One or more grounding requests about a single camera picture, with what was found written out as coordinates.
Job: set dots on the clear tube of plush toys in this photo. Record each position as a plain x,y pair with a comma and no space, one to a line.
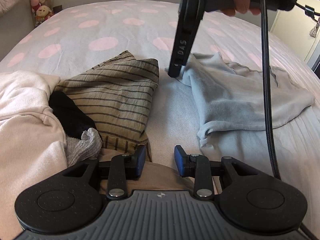
41,10

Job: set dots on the black garment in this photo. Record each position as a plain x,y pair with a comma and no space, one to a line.
73,120

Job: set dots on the dark wall socket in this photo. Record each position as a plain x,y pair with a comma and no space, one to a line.
57,9

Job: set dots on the pink polka dot bedsheet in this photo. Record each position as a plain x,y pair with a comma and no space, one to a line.
81,37

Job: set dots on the brown striped garment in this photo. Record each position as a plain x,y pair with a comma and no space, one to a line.
117,95

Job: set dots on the grey knit sock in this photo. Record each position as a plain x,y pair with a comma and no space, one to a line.
89,145

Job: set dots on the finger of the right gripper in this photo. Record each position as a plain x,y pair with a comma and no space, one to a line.
190,15

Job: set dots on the white cabinet door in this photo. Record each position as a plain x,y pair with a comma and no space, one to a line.
293,28

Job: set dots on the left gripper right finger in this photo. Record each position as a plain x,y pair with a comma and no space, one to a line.
198,167

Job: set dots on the tan brown garment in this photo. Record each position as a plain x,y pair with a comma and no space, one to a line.
154,177

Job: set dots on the cream white sweater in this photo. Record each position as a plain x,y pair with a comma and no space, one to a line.
32,140

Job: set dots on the light blue-grey long-sleeve shirt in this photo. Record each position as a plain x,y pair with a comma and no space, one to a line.
217,108

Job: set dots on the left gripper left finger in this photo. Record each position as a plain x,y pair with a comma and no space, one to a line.
124,167

